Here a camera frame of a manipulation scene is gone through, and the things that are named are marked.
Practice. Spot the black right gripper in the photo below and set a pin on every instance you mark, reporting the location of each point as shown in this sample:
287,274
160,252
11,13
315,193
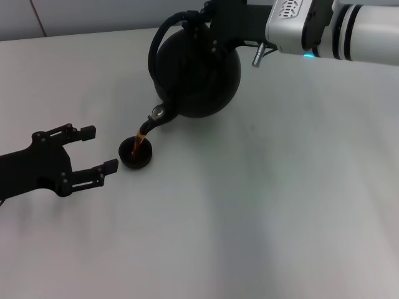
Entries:
240,21

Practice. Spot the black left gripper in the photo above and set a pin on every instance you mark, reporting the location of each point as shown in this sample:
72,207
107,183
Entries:
34,168

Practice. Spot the small black teacup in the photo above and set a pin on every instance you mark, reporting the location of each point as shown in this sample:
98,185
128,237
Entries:
141,163

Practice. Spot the black round teapot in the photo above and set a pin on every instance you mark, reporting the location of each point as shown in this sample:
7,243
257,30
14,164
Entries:
202,87

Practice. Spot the amber poured tea stream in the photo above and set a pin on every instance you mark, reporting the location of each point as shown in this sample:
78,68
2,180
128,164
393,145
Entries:
137,146

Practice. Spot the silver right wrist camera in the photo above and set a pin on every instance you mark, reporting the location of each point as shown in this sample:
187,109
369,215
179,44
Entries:
286,31

